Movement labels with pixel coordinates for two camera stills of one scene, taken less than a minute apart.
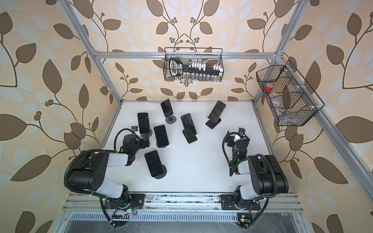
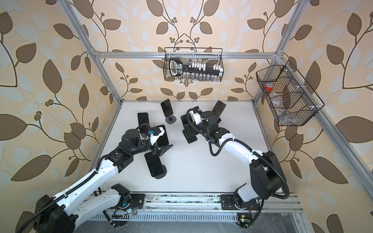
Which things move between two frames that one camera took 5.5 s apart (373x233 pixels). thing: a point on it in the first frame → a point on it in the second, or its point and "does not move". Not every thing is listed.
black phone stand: [217, 111] does not move
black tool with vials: [176, 68] does not move
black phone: [154, 163] does not move
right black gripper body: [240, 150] → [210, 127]
